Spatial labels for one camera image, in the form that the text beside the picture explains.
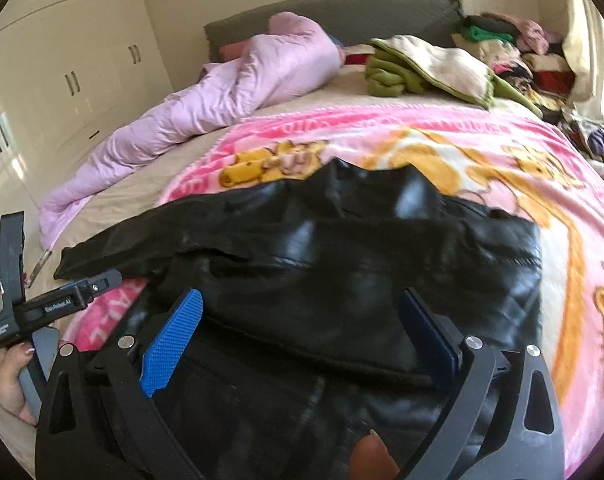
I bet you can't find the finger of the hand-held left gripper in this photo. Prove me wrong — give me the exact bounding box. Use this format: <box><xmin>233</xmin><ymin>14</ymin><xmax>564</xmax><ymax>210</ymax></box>
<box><xmin>82</xmin><ymin>269</ymin><xmax>124</xmax><ymax>297</ymax></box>
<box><xmin>0</xmin><ymin>212</ymin><xmax>27</xmax><ymax>311</ymax></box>

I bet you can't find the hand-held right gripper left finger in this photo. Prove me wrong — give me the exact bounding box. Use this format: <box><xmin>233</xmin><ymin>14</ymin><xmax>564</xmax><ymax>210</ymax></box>
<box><xmin>34</xmin><ymin>287</ymin><xmax>205</xmax><ymax>480</ymax></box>

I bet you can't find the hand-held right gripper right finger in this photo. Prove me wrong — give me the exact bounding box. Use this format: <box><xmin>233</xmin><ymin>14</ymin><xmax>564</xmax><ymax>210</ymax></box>
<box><xmin>400</xmin><ymin>287</ymin><xmax>566</xmax><ymax>480</ymax></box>

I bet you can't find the black leather jacket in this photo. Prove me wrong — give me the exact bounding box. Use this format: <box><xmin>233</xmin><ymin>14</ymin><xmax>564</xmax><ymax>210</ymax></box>
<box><xmin>54</xmin><ymin>157</ymin><xmax>543</xmax><ymax>480</ymax></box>

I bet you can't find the person's left forearm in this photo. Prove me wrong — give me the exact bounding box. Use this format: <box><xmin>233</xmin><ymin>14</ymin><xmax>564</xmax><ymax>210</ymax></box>
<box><xmin>0</xmin><ymin>375</ymin><xmax>37</xmax><ymax>467</ymax></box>

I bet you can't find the pile of mixed clothes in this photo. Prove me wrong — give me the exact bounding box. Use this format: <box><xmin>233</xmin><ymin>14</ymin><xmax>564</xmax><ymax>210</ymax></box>
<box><xmin>452</xmin><ymin>10</ymin><xmax>577</xmax><ymax>126</ymax></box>

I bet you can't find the person's left hand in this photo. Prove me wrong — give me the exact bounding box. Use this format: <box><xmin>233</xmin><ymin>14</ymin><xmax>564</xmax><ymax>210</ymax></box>
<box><xmin>0</xmin><ymin>345</ymin><xmax>48</xmax><ymax>426</ymax></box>

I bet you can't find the pink printed blanket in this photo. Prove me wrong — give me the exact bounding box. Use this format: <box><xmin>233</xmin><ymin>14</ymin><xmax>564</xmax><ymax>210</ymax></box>
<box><xmin>62</xmin><ymin>105</ymin><xmax>604</xmax><ymax>480</ymax></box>

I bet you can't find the white wardrobe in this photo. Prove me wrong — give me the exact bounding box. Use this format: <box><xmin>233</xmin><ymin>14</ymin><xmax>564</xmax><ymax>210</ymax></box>
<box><xmin>0</xmin><ymin>0</ymin><xmax>175</xmax><ymax>241</ymax></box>

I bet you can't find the purple patterned cloth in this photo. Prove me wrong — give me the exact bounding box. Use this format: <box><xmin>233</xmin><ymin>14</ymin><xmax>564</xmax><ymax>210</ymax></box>
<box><xmin>562</xmin><ymin>109</ymin><xmax>604</xmax><ymax>163</ymax></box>

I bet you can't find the light pink quilt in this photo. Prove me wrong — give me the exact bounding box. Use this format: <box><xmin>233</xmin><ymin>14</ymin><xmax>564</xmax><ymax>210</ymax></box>
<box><xmin>38</xmin><ymin>11</ymin><xmax>343</xmax><ymax>248</ymax></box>

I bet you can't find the pink pillow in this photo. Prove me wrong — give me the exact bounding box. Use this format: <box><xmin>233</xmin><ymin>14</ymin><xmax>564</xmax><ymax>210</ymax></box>
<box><xmin>219</xmin><ymin>40</ymin><xmax>257</xmax><ymax>62</ymax></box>

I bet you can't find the green and cream blanket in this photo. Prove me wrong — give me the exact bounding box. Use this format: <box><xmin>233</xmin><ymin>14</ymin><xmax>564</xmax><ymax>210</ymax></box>
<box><xmin>364</xmin><ymin>35</ymin><xmax>543</xmax><ymax>118</ymax></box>

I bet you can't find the grey bed headboard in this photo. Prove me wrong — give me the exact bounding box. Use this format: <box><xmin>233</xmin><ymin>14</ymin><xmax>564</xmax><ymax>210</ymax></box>
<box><xmin>203</xmin><ymin>0</ymin><xmax>465</xmax><ymax>63</ymax></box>

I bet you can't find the cream curtain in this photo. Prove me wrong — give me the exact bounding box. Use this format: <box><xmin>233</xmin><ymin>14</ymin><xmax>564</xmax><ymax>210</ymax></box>
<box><xmin>562</xmin><ymin>0</ymin><xmax>604</xmax><ymax>111</ymax></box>

